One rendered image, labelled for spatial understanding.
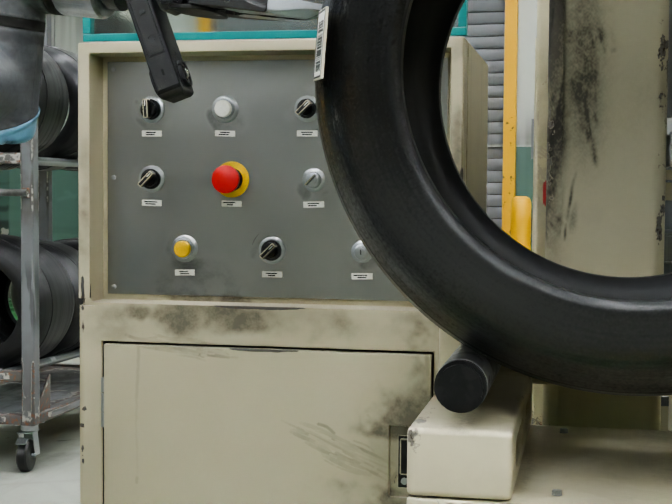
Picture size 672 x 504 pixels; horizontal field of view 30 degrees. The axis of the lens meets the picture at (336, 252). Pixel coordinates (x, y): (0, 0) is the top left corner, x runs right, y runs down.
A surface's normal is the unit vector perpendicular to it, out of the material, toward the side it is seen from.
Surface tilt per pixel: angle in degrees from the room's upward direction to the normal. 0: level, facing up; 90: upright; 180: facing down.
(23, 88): 94
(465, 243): 98
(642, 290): 80
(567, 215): 90
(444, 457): 90
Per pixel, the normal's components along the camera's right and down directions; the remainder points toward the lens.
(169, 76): -0.16, 0.01
